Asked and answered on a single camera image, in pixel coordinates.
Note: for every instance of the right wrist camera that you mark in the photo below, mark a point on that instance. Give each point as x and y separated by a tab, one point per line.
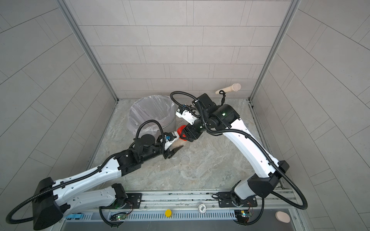
185	115

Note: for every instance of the circuit board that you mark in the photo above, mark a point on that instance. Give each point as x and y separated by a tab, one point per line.
118	216
243	216

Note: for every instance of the beige handle on stand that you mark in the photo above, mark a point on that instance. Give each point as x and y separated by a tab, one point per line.
233	88

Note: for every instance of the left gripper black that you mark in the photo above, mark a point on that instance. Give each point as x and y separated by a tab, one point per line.
166	150

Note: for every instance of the clear plastic bin liner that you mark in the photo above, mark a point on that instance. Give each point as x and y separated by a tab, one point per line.
150	114

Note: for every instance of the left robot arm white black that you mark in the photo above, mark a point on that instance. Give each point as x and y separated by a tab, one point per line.
54	200

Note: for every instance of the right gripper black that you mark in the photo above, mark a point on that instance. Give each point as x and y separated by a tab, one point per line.
189	134

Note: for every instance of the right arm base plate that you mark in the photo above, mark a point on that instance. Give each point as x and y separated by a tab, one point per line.
231	200

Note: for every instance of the pink oval pad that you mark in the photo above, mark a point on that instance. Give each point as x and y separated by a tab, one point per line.
282	217

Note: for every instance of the blue toy car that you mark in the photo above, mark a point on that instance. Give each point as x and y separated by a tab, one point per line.
77	216

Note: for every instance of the yellow round button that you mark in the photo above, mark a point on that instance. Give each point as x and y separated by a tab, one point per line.
168	213

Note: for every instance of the aluminium rail frame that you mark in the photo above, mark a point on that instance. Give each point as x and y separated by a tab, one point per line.
183	204

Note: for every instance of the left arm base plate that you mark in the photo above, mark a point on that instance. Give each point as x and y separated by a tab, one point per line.
131	201

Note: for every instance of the black stand with round base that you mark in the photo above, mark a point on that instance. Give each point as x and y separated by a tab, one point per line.
222	96

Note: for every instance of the left circuit board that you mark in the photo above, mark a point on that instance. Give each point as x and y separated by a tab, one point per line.
118	216

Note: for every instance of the grey mesh waste bin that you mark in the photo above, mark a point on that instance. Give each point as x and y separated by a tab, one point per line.
153	115

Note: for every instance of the red lidded rice jar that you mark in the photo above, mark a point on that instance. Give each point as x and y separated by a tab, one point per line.
180	134

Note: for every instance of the right circuit board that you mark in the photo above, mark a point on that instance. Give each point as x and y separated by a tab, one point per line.
243	216

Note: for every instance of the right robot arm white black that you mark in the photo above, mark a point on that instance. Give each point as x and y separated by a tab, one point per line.
267	169

